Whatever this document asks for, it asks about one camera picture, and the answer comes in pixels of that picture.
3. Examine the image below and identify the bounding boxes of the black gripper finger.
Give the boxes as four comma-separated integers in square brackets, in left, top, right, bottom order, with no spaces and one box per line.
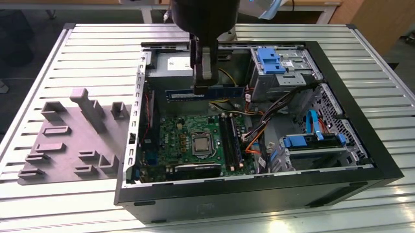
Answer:
[189,48,219,95]

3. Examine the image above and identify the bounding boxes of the RAM stick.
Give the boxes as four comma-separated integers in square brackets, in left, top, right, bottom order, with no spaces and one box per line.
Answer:
[228,116,244,169]
[164,86,244,102]

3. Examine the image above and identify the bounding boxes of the black RAM slot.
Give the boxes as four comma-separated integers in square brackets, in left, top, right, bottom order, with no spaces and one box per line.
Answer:
[219,113,235,172]

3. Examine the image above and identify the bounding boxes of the blue drive bay latch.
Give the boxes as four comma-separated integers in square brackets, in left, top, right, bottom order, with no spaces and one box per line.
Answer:
[255,48,287,75]

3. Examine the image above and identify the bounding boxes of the grey power supply unit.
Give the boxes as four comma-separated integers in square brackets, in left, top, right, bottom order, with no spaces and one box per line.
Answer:
[147,51,213,117]

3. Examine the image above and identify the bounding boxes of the metal drive cage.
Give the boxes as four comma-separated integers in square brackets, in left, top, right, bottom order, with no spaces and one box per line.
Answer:
[249,46,324,102]

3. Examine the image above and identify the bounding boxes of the green motherboard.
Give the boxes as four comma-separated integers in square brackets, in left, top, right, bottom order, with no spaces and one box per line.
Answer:
[139,114,260,182]

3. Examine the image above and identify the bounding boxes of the metal socket cover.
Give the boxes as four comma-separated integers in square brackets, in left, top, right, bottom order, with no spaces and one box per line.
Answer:
[189,132,215,157]

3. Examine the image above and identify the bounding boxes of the silver CPU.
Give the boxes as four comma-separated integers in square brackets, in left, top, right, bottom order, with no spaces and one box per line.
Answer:
[193,138,211,150]

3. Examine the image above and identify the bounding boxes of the steel locking lever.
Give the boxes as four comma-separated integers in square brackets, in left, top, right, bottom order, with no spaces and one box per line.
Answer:
[209,133,217,158]

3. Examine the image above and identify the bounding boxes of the hard disk in blue carrier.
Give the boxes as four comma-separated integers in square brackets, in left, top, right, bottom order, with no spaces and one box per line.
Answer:
[280,134,345,150]

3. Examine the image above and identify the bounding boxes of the black graphics card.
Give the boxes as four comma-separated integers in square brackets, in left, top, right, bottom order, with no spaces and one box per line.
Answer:
[165,163,223,182]

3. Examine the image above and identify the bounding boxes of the metal disk bay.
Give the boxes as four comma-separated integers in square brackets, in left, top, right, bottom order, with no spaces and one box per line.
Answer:
[268,145,357,173]

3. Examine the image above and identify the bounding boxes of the grey parts rack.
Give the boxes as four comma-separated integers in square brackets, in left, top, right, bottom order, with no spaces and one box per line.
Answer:
[16,87,133,186]

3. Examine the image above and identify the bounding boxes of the wooden cabinet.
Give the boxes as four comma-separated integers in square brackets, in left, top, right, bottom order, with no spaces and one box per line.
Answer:
[351,0,415,56]

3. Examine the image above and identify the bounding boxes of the black PC case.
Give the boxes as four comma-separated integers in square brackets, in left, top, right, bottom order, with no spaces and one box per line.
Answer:
[113,40,405,224]

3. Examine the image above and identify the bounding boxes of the yellow wires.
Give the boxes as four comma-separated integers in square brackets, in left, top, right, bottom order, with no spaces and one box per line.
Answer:
[208,67,239,107]

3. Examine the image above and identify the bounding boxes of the red wire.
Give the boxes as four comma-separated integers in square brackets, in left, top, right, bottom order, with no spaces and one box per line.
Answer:
[144,88,153,129]

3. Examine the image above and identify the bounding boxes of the black cable bundle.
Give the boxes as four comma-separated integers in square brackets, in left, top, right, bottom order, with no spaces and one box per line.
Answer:
[241,82,320,141]

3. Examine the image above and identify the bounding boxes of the orange wires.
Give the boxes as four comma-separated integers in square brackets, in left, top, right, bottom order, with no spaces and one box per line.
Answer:
[244,138,261,155]

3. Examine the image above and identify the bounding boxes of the blue flat wire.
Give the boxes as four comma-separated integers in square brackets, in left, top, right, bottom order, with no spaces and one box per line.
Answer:
[305,109,324,141]

